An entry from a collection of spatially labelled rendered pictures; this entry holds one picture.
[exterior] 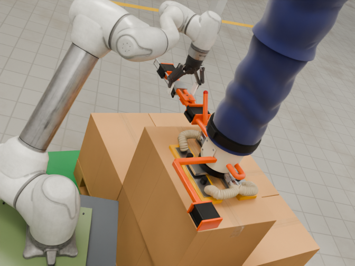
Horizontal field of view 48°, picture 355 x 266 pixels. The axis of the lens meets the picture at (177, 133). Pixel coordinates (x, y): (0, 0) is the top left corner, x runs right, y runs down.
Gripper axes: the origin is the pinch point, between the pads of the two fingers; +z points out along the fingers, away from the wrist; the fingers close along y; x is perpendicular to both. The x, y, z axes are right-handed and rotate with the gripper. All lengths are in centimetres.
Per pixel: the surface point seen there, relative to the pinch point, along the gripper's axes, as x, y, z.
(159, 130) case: -12.9, -12.9, 13.1
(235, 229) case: -70, -2, 15
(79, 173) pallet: 40, -20, 98
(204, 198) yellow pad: -56, -11, 11
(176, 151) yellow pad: -29.4, -11.8, 11.4
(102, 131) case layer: 31, -18, 53
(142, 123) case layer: 39, 11, 53
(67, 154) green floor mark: 67, -20, 107
